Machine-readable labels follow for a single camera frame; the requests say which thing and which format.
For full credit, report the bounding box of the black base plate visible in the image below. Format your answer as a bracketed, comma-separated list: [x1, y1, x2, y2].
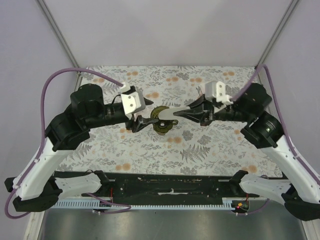
[93, 173, 247, 206]

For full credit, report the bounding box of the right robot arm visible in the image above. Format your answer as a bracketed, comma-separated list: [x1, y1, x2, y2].
[173, 83, 320, 221]

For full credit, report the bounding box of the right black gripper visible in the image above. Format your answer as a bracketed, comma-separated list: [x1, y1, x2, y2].
[174, 92, 253, 126]

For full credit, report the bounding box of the floral patterned table mat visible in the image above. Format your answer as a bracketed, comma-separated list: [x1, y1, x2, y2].
[58, 65, 282, 178]

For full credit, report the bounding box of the white slotted cable duct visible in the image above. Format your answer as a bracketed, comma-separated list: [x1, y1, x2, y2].
[54, 197, 237, 209]

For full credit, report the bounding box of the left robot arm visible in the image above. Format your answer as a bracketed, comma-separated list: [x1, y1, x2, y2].
[4, 84, 155, 213]

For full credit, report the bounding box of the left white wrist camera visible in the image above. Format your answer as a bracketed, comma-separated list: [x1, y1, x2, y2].
[119, 83, 146, 120]

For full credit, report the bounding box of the green glass dripper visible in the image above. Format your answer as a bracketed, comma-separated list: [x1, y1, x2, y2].
[150, 106, 179, 136]

